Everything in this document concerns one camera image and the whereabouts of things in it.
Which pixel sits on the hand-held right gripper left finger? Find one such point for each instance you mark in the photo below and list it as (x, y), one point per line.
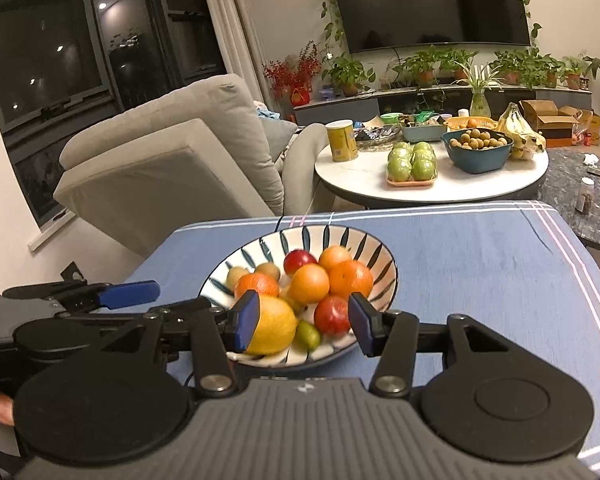
(247, 322)

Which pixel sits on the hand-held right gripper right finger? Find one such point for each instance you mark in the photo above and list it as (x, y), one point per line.
(362, 325)

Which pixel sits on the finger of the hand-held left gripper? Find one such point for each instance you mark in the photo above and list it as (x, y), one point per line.
(190, 305)
(130, 292)

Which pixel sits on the yellow lemon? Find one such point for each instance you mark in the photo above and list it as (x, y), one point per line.
(275, 327)

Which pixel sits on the dark orange mandarin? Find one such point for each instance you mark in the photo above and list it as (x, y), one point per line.
(256, 285)

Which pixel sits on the large orange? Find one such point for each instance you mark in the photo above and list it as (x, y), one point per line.
(351, 280)

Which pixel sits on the brown kiwi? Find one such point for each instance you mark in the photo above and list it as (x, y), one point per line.
(267, 270)
(236, 276)

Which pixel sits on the white blue-striped bowl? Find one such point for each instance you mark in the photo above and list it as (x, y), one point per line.
(365, 260)

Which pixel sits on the smooth light orange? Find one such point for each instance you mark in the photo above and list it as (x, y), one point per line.
(308, 284)

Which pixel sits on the small orange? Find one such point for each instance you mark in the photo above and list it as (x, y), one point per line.
(334, 257)

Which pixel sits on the beige sofa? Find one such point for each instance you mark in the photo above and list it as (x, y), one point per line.
(170, 170)

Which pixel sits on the blue striped tablecloth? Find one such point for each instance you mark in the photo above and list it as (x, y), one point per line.
(480, 270)

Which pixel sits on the white round coffee table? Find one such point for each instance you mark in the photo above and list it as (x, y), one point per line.
(360, 180)

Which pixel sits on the pink foam tray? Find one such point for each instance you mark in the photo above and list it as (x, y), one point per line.
(411, 183)

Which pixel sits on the yellow can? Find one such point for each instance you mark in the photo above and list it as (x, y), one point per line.
(342, 142)

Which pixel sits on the grey cushion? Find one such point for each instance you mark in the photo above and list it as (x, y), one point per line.
(275, 135)

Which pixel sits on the plate of wrapped candies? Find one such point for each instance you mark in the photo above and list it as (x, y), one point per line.
(375, 134)

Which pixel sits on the dark blue bowl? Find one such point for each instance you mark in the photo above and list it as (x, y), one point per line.
(477, 162)

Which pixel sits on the grey-blue plastic basket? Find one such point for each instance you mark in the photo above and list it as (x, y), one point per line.
(422, 132)

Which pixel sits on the green lidded container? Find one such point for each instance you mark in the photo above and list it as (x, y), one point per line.
(390, 118)

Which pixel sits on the grey television cabinet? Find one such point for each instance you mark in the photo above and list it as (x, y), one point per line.
(340, 110)

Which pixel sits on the pile of longans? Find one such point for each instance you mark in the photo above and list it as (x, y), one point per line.
(477, 140)

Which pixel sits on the yellow plastic basket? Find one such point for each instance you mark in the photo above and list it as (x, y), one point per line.
(455, 124)

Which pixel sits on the dark marble round table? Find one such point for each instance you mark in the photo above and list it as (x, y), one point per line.
(585, 230)

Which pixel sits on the dark glass window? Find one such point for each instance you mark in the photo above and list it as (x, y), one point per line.
(45, 60)

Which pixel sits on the banana bunch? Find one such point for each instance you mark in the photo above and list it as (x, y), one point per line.
(522, 132)

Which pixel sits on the row of potted plants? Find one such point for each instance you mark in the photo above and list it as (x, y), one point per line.
(350, 75)

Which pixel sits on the glass vase with plant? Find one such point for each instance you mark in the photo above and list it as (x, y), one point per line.
(480, 102)

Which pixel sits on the red berry decoration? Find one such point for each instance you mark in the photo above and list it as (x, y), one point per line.
(292, 72)

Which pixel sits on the small spice jar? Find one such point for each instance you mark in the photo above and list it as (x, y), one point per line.
(584, 197)

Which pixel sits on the open cardboard box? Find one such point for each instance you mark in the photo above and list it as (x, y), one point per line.
(582, 117)
(545, 117)

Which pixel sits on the white tissue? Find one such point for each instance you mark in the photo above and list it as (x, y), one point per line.
(591, 160)

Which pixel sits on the red packets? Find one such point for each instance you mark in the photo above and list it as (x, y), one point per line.
(585, 136)

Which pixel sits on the white curtain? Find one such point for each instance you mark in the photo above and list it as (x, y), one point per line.
(230, 15)

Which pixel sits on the hanging green vine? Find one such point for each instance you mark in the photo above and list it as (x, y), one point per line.
(527, 5)
(332, 5)

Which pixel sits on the black wall outlet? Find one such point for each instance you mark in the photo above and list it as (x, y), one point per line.
(73, 271)

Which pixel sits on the black wall television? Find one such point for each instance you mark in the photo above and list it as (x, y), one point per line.
(430, 5)

